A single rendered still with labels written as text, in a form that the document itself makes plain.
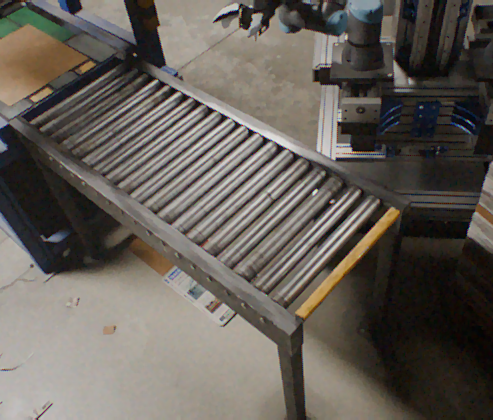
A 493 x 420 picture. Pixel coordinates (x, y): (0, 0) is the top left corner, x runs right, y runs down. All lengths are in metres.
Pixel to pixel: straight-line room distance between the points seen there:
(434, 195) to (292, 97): 1.18
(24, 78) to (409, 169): 1.67
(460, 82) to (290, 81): 1.42
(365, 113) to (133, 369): 1.34
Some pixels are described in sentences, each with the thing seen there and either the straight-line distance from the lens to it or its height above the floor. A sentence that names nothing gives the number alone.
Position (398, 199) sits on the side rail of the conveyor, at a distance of 1.60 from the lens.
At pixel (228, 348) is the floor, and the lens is 2.24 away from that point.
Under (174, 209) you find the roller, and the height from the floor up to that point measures 0.80.
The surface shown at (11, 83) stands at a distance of 2.37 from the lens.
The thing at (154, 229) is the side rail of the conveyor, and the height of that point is 0.80.
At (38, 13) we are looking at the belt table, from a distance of 2.80.
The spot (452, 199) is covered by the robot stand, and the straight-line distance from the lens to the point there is 2.40.
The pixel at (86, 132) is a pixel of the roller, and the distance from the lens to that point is 1.99.
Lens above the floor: 2.00
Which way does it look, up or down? 50 degrees down
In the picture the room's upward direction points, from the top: 9 degrees counter-clockwise
